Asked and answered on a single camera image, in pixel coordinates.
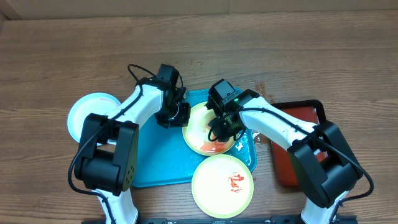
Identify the pink and black sponge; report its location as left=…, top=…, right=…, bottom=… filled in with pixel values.
left=200, top=141, right=230, bottom=153

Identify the teal plastic serving tray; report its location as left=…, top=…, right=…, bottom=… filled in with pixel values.
left=132, top=89, right=257, bottom=188

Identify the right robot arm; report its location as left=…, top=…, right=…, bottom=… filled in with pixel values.
left=206, top=79, right=364, bottom=223

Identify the green rimmed plate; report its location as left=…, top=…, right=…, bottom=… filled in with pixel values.
left=192, top=154, right=254, bottom=218
left=182, top=102, right=236, bottom=156

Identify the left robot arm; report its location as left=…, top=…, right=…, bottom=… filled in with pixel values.
left=68, top=64, right=191, bottom=223

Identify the red black lacquer tray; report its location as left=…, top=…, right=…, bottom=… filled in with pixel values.
left=271, top=100, right=326, bottom=188

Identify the light blue round plate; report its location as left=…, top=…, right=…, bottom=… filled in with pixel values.
left=67, top=92, right=121, bottom=142

